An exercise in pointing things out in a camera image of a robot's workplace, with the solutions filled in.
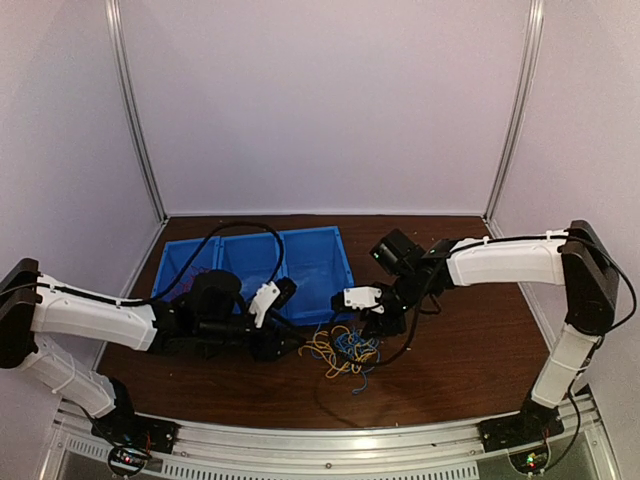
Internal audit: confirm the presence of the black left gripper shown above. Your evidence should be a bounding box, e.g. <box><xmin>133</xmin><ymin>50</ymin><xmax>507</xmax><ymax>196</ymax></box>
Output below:
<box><xmin>197</xmin><ymin>313</ymin><xmax>307</xmax><ymax>363</ymax></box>

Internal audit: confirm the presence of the blue cable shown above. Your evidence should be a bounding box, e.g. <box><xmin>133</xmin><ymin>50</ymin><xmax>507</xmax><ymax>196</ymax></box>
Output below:
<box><xmin>309</xmin><ymin>324</ymin><xmax>382</xmax><ymax>396</ymax></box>

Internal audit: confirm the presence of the yellow cable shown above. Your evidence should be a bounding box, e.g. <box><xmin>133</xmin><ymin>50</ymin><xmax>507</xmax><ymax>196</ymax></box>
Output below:
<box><xmin>298</xmin><ymin>324</ymin><xmax>381</xmax><ymax>379</ymax></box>

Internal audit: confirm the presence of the red cable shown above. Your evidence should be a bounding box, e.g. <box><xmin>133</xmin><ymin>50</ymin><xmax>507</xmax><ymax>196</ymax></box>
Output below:
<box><xmin>167</xmin><ymin>267</ymin><xmax>201</xmax><ymax>304</ymax></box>

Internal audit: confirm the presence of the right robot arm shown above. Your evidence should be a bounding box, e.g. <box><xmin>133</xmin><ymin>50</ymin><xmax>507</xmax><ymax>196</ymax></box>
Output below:
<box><xmin>361</xmin><ymin>220</ymin><xmax>625</xmax><ymax>442</ymax></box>

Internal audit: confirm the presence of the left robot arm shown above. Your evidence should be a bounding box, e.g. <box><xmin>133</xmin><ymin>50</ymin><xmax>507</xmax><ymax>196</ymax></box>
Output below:
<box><xmin>1</xmin><ymin>258</ymin><xmax>304</xmax><ymax>444</ymax></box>

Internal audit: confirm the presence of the blue plastic bin right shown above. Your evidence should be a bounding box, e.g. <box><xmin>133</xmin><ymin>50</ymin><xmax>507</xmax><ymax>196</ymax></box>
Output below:
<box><xmin>281</xmin><ymin>226</ymin><xmax>354</xmax><ymax>327</ymax></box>

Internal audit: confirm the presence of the blue plastic bin left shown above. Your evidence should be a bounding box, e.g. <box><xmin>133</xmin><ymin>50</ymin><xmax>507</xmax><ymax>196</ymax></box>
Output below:
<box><xmin>151</xmin><ymin>237</ymin><xmax>219</xmax><ymax>301</ymax></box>

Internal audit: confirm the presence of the right circuit board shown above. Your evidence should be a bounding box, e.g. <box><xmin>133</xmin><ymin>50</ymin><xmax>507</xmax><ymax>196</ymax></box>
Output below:
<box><xmin>509</xmin><ymin>446</ymin><xmax>550</xmax><ymax>476</ymax></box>

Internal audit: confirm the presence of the circuit board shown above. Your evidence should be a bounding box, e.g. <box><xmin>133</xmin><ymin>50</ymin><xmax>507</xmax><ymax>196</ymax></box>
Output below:
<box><xmin>509</xmin><ymin>446</ymin><xmax>550</xmax><ymax>476</ymax></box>
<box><xmin>107</xmin><ymin>447</ymin><xmax>150</xmax><ymax>476</ymax></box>

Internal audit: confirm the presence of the left circuit board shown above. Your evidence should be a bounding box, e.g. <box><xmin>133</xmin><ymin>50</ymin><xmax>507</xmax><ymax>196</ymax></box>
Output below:
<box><xmin>107</xmin><ymin>447</ymin><xmax>150</xmax><ymax>476</ymax></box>

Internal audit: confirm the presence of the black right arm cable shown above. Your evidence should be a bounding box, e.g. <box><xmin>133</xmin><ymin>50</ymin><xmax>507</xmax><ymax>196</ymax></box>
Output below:
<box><xmin>344</xmin><ymin>264</ymin><xmax>451</xmax><ymax>365</ymax></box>

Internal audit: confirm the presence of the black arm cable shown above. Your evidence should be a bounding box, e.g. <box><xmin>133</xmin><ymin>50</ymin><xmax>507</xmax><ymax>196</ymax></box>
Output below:
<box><xmin>149</xmin><ymin>221</ymin><xmax>287</xmax><ymax>306</ymax></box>
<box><xmin>344</xmin><ymin>264</ymin><xmax>451</xmax><ymax>365</ymax></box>

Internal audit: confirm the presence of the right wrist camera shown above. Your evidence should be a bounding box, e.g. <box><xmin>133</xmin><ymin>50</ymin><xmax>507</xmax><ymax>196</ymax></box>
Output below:
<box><xmin>331</xmin><ymin>286</ymin><xmax>385</xmax><ymax>314</ymax></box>

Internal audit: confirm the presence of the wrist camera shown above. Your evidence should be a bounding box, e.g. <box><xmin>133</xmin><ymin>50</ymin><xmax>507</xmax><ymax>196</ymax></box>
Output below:
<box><xmin>249</xmin><ymin>277</ymin><xmax>297</xmax><ymax>329</ymax></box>
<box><xmin>331</xmin><ymin>286</ymin><xmax>385</xmax><ymax>314</ymax></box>

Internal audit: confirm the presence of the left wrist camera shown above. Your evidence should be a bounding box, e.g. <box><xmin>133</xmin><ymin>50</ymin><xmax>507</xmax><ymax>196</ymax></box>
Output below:
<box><xmin>249</xmin><ymin>277</ymin><xmax>297</xmax><ymax>329</ymax></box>

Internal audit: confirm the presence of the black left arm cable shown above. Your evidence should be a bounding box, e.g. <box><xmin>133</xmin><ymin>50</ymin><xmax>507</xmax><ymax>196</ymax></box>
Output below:
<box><xmin>149</xmin><ymin>221</ymin><xmax>287</xmax><ymax>306</ymax></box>

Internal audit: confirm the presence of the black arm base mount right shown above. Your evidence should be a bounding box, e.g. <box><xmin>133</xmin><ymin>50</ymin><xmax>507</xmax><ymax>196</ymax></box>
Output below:
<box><xmin>477</xmin><ymin>413</ymin><xmax>565</xmax><ymax>453</ymax></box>

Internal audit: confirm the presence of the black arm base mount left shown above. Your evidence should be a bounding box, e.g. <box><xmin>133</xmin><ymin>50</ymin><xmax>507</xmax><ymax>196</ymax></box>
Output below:
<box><xmin>91</xmin><ymin>416</ymin><xmax>179</xmax><ymax>454</ymax></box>

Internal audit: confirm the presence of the aluminium front rail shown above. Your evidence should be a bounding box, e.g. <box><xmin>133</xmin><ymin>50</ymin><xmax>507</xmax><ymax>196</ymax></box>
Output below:
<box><xmin>36</xmin><ymin>394</ymin><xmax>621</xmax><ymax>479</ymax></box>

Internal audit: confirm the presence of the right aluminium frame post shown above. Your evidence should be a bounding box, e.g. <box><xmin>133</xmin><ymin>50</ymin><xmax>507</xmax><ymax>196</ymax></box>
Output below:
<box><xmin>483</xmin><ymin>0</ymin><xmax>545</xmax><ymax>224</ymax></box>

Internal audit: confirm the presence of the aluminium frame post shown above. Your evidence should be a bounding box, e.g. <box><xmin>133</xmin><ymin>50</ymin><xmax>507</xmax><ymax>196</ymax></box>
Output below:
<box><xmin>105</xmin><ymin>0</ymin><xmax>168</xmax><ymax>223</ymax></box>
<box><xmin>483</xmin><ymin>0</ymin><xmax>545</xmax><ymax>224</ymax></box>

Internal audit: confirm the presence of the left aluminium frame post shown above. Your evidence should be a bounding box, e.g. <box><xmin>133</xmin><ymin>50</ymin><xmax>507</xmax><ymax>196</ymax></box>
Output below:
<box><xmin>105</xmin><ymin>0</ymin><xmax>168</xmax><ymax>223</ymax></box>

